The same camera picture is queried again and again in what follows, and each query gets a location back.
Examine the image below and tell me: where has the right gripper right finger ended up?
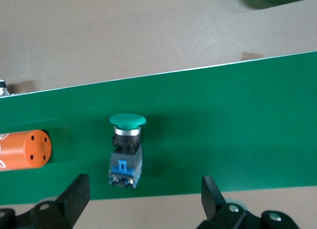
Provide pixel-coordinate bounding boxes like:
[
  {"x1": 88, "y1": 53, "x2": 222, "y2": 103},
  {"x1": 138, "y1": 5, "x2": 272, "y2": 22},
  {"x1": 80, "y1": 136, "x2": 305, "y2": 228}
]
[{"x1": 197, "y1": 175, "x2": 300, "y2": 229}]

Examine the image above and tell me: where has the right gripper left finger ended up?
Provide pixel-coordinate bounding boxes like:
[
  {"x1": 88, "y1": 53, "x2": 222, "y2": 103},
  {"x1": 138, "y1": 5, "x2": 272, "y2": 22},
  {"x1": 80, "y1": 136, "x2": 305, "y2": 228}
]
[{"x1": 0, "y1": 173, "x2": 90, "y2": 229}]

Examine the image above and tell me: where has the orange printed cylinder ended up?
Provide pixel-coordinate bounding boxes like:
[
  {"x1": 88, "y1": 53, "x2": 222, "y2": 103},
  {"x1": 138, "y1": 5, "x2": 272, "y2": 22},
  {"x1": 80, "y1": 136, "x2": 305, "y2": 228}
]
[{"x1": 0, "y1": 129, "x2": 53, "y2": 172}]

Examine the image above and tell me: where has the green mushroom push button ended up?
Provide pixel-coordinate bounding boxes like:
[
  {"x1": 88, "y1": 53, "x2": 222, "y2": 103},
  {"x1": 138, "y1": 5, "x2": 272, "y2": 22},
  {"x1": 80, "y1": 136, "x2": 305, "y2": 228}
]
[{"x1": 108, "y1": 113, "x2": 147, "y2": 190}]

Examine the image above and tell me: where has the green conveyor belt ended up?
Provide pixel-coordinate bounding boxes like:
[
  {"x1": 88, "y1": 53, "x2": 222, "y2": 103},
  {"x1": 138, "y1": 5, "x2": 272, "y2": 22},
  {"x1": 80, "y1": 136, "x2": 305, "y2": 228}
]
[{"x1": 0, "y1": 51, "x2": 317, "y2": 206}]

